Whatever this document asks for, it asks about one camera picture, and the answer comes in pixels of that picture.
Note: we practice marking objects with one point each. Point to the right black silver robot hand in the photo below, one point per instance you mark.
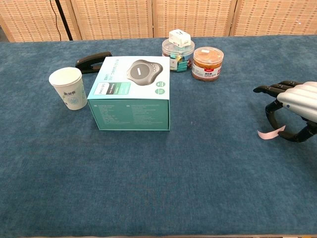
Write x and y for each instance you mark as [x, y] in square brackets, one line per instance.
[302, 96]

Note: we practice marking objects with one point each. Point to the small pink strip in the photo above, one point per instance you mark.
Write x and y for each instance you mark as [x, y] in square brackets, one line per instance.
[266, 135]

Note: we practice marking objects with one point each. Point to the small white cardboard box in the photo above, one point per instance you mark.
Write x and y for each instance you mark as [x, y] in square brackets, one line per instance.
[179, 37]

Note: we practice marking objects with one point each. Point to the teal speakerphone product box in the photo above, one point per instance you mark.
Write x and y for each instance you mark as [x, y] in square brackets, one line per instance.
[128, 114]

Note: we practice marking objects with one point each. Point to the clear jar with red label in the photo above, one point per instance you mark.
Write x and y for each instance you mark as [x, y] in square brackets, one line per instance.
[206, 67]

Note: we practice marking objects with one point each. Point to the clear jar of binder clips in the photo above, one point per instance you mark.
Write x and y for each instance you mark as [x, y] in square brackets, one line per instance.
[178, 53]

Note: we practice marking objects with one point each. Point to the blue carpet table cloth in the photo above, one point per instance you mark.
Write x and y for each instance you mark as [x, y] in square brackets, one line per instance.
[173, 173]

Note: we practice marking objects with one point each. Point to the bamboo folding screen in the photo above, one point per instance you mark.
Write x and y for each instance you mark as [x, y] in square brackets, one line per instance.
[111, 17]

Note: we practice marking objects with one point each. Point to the black stapler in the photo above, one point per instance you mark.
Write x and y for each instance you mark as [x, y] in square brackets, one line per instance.
[94, 58]

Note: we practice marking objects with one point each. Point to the white paper cup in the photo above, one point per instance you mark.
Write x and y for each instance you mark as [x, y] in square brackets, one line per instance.
[71, 94]

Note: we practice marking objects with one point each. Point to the black tripod stand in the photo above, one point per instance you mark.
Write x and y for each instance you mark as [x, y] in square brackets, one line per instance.
[63, 19]

